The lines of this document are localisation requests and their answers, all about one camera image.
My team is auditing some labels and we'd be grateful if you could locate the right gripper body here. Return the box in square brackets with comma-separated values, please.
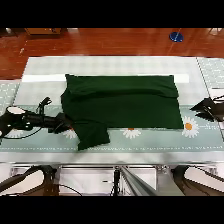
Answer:
[189, 96, 224, 123]

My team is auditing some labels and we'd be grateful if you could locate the black cable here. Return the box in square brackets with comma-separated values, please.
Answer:
[0, 126, 43, 140]
[57, 183, 85, 197]

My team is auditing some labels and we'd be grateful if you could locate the silver frame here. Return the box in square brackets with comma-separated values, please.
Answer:
[0, 151, 224, 197]

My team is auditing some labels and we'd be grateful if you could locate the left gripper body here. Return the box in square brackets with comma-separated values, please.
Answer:
[46, 112, 74, 134]

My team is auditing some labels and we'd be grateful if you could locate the blue round floor marker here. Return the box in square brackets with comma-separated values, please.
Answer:
[168, 31, 185, 43]

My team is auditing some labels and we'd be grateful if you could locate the wooden cabinet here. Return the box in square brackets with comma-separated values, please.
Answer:
[24, 28, 68, 38]

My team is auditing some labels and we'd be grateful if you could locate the dark green T-shirt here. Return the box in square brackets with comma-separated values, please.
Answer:
[60, 73, 185, 151]

